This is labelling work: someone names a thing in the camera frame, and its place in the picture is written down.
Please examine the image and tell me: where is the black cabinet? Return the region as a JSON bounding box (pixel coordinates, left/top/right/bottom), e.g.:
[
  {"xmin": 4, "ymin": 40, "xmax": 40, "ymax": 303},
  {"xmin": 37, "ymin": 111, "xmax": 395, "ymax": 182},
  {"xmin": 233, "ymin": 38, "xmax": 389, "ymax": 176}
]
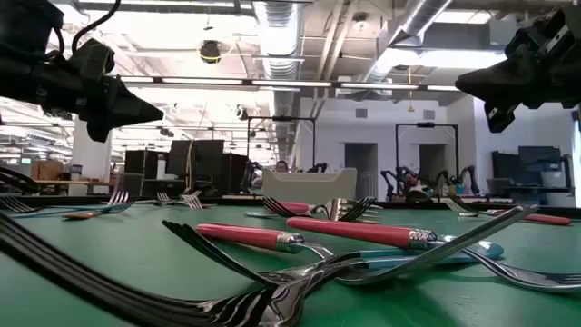
[{"xmin": 123, "ymin": 149, "xmax": 170, "ymax": 197}]

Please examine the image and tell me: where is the white plastic bin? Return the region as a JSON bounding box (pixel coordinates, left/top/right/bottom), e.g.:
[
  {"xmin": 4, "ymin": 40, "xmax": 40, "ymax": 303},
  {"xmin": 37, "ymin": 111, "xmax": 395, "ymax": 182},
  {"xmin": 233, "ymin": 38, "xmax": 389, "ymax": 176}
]
[{"xmin": 261, "ymin": 166, "xmax": 359, "ymax": 206}]

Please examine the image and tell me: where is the cardboard box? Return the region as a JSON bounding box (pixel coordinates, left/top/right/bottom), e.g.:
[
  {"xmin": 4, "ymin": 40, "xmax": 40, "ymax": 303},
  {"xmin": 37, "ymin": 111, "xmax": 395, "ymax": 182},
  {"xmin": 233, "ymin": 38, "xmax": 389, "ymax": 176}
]
[{"xmin": 29, "ymin": 159, "xmax": 64, "ymax": 182}]

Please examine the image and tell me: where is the black cable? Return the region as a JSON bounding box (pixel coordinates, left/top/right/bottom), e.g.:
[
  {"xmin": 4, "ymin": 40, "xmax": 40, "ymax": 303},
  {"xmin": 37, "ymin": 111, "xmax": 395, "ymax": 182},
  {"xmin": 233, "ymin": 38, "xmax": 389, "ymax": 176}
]
[{"xmin": 71, "ymin": 0, "xmax": 123, "ymax": 55}]

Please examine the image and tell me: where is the ribbed silver air duct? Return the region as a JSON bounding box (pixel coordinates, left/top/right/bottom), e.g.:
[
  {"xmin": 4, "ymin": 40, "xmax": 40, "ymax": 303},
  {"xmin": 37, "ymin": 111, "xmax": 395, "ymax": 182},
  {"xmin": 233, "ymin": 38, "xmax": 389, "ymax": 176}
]
[{"xmin": 251, "ymin": 0, "xmax": 304, "ymax": 164}]

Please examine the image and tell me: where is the red-handled silver fork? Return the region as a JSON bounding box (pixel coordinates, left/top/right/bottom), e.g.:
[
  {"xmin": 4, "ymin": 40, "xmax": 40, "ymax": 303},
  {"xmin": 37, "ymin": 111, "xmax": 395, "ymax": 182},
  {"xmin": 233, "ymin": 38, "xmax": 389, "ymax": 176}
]
[
  {"xmin": 480, "ymin": 209, "xmax": 574, "ymax": 227},
  {"xmin": 285, "ymin": 215, "xmax": 581, "ymax": 293},
  {"xmin": 194, "ymin": 222, "xmax": 336, "ymax": 259},
  {"xmin": 271, "ymin": 201, "xmax": 328, "ymax": 215}
]

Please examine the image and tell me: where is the black curved bar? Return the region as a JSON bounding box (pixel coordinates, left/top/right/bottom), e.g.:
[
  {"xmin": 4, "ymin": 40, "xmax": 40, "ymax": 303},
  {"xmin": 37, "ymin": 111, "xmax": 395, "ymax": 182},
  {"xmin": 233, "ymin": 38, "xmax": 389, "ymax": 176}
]
[{"xmin": 0, "ymin": 165, "xmax": 41, "ymax": 195}]

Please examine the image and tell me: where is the grey door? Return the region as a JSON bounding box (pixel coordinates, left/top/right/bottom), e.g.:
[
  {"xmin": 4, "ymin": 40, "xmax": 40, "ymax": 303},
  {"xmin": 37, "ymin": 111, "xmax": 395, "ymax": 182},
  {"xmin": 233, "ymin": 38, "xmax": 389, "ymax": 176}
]
[
  {"xmin": 343, "ymin": 142, "xmax": 379, "ymax": 202},
  {"xmin": 418, "ymin": 144, "xmax": 448, "ymax": 183}
]

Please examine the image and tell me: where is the black computer case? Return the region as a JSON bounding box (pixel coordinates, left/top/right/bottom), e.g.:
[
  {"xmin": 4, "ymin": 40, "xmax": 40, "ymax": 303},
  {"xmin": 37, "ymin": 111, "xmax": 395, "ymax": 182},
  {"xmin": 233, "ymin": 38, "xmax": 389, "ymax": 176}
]
[{"xmin": 222, "ymin": 153, "xmax": 250, "ymax": 195}]

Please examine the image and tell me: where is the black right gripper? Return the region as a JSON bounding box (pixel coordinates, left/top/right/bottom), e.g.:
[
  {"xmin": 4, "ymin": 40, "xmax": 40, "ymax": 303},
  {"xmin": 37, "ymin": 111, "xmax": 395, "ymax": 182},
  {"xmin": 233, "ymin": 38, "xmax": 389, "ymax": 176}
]
[{"xmin": 455, "ymin": 25, "xmax": 581, "ymax": 134}]

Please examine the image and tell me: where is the yellow hanging cord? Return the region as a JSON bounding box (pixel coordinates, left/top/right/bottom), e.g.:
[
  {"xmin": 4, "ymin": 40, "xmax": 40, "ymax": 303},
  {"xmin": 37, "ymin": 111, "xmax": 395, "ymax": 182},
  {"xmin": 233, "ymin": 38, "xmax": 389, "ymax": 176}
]
[{"xmin": 406, "ymin": 66, "xmax": 416, "ymax": 114}]

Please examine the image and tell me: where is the black table edge rail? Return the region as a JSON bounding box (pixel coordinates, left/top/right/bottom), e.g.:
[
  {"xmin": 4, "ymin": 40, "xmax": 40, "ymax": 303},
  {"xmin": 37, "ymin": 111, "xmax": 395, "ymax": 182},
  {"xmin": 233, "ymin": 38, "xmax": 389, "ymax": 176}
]
[{"xmin": 0, "ymin": 193, "xmax": 581, "ymax": 220}]

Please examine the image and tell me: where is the orange-handled fork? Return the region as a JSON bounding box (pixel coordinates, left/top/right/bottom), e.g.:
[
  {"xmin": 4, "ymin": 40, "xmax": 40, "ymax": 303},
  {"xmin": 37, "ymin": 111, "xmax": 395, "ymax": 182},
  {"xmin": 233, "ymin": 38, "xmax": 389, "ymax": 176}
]
[{"xmin": 61, "ymin": 201, "xmax": 136, "ymax": 221}]

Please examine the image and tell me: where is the black overhead camera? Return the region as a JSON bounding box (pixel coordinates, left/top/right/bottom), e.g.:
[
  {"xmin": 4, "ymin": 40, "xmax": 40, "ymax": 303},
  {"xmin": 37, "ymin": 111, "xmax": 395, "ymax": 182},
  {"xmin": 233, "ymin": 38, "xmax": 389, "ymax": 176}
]
[{"xmin": 198, "ymin": 39, "xmax": 223, "ymax": 65}]

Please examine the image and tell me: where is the wooden table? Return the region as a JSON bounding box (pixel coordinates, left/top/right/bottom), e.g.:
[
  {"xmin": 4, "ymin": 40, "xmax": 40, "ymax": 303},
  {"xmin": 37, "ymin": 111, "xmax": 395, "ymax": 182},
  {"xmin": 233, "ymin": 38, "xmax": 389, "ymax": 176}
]
[{"xmin": 34, "ymin": 179, "xmax": 114, "ymax": 197}]

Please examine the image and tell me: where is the black metal rig frame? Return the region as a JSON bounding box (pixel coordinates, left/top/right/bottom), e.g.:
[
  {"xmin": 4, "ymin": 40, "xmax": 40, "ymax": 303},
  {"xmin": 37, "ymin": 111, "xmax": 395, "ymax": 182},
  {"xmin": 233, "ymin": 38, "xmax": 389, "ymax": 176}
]
[
  {"xmin": 394, "ymin": 121, "xmax": 460, "ymax": 183},
  {"xmin": 246, "ymin": 115, "xmax": 318, "ymax": 174}
]

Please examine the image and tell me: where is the silver fork crossing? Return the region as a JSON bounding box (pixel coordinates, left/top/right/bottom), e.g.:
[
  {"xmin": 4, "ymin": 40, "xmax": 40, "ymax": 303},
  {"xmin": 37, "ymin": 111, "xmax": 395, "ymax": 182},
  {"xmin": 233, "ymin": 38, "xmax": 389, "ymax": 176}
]
[{"xmin": 162, "ymin": 219, "xmax": 506, "ymax": 286}]

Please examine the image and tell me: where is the black desk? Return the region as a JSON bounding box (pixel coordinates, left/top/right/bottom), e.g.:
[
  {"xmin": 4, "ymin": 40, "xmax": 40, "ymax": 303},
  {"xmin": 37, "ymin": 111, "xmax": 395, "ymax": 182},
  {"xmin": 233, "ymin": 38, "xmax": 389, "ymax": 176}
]
[{"xmin": 486, "ymin": 183, "xmax": 574, "ymax": 206}]

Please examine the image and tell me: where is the dark metal fork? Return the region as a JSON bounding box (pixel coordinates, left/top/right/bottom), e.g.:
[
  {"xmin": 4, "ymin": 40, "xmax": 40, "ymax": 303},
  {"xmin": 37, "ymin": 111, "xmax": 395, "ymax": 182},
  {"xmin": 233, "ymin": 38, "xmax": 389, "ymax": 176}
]
[
  {"xmin": 261, "ymin": 195, "xmax": 300, "ymax": 219},
  {"xmin": 338, "ymin": 195, "xmax": 379, "ymax": 223}
]

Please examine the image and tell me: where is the smooth silver air duct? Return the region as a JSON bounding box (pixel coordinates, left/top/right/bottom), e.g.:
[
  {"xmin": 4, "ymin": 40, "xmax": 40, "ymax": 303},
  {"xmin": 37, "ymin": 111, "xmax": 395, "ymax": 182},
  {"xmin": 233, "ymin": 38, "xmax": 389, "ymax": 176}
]
[{"xmin": 362, "ymin": 0, "xmax": 455, "ymax": 85}]

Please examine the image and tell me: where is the white pillar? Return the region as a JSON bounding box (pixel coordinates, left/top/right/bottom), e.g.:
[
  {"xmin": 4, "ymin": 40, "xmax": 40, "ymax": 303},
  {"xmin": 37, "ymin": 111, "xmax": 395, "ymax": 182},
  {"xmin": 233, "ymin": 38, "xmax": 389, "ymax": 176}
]
[{"xmin": 71, "ymin": 118, "xmax": 113, "ymax": 197}]

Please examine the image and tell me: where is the black monitor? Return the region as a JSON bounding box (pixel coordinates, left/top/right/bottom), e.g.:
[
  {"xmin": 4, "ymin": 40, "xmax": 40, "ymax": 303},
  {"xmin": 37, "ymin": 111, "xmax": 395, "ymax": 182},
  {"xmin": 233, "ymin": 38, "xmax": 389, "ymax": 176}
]
[
  {"xmin": 517, "ymin": 144, "xmax": 563, "ymax": 173},
  {"xmin": 193, "ymin": 138, "xmax": 226, "ymax": 179},
  {"xmin": 168, "ymin": 139, "xmax": 196, "ymax": 179},
  {"xmin": 491, "ymin": 150, "xmax": 521, "ymax": 182}
]

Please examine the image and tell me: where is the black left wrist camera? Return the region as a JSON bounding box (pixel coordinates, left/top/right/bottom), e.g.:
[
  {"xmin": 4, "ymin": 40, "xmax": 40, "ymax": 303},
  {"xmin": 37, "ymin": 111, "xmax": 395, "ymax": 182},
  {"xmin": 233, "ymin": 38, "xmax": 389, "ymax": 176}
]
[{"xmin": 67, "ymin": 37, "xmax": 116, "ymax": 77}]

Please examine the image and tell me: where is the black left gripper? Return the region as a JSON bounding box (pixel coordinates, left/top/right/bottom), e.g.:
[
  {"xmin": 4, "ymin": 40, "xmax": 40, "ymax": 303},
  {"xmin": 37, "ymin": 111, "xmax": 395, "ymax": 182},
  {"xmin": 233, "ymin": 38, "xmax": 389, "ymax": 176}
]
[{"xmin": 26, "ymin": 58, "xmax": 165, "ymax": 144}]

